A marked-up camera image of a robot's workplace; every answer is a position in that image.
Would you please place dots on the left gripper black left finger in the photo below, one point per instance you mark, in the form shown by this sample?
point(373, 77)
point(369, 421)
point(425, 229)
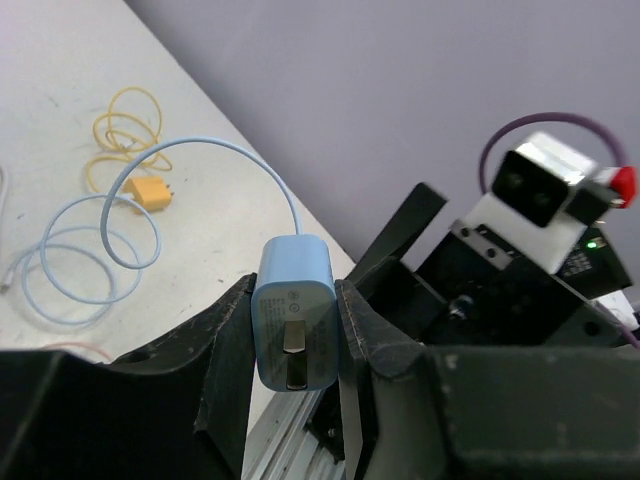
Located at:
point(175, 408)

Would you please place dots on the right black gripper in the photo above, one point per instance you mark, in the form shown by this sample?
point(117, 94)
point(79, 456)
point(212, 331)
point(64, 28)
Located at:
point(476, 289)

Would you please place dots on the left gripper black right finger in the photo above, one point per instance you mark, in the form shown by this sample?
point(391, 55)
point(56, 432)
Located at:
point(412, 411)

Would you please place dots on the blue charger plug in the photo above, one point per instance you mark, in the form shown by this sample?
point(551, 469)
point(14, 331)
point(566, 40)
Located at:
point(295, 315)

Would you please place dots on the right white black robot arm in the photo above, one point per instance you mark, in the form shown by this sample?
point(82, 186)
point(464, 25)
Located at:
point(475, 288)

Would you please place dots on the yellow charger plug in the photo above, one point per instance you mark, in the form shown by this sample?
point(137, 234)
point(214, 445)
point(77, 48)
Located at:
point(151, 193)

